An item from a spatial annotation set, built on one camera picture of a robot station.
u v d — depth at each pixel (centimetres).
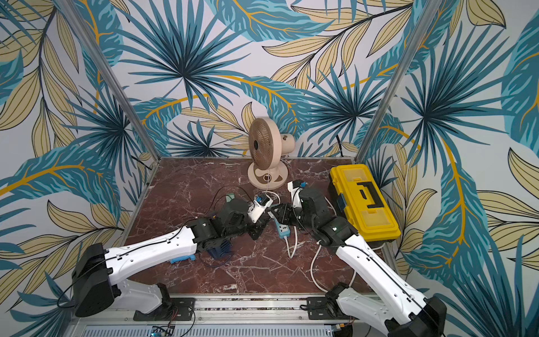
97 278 39
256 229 65
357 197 85
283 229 90
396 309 39
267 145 88
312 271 82
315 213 53
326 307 73
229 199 100
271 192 70
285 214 62
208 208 101
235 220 57
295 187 64
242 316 73
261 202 63
